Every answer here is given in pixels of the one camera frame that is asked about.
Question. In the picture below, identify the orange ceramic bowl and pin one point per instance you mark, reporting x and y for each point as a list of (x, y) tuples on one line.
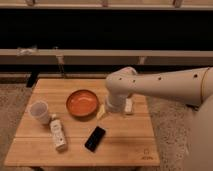
[(82, 103)]

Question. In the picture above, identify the long wooden rail beam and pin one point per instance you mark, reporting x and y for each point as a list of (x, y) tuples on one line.
[(33, 56)]

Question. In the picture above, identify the black smartphone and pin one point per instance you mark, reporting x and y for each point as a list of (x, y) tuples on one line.
[(95, 138)]

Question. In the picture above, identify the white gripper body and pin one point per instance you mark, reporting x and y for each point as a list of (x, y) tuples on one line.
[(115, 104)]

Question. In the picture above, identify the black table leg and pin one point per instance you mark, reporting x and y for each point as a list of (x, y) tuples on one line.
[(32, 79)]

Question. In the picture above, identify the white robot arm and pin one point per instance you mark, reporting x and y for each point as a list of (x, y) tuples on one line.
[(193, 87)]

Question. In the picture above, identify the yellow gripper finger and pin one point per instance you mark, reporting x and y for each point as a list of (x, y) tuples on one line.
[(101, 112)]

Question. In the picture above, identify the white paper cup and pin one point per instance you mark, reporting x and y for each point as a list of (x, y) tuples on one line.
[(40, 111)]

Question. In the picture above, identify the white labelled bottle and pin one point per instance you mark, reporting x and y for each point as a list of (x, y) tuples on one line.
[(57, 132)]

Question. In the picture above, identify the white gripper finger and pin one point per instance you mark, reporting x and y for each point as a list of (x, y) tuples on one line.
[(128, 107)]

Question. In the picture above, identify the wooden table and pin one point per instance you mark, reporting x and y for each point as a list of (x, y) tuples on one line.
[(129, 139)]

